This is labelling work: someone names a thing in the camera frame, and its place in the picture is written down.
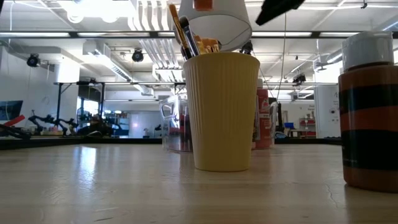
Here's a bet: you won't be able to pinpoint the dark-handled paintbrush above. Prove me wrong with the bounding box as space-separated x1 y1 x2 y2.
179 16 201 57

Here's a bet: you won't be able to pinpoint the paintbrushes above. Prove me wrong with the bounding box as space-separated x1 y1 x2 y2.
167 3 194 60

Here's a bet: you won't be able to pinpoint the large pink paint bottle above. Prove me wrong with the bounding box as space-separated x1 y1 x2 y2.
255 78 271 149

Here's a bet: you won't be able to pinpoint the yellow ribbed cup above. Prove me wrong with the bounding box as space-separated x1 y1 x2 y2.
182 51 261 173

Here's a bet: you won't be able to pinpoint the small orange-brown paint bottle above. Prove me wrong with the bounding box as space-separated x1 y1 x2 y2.
337 30 398 194

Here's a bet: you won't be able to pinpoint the white building column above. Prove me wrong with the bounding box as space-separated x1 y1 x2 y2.
313 84 341 139

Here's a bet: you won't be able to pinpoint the clear plastic tray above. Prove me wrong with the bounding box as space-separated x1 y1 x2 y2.
159 93 279 152

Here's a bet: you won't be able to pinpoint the person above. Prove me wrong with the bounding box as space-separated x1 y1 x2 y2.
77 114 108 137

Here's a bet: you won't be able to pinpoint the distant blue-screen monitor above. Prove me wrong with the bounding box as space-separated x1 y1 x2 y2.
0 100 24 122

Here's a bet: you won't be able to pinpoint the black ceiling dome camera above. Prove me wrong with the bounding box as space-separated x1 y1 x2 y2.
131 48 145 63
26 53 41 68

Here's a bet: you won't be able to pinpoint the black aluminium table frame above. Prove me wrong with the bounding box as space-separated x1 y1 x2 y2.
0 136 341 151

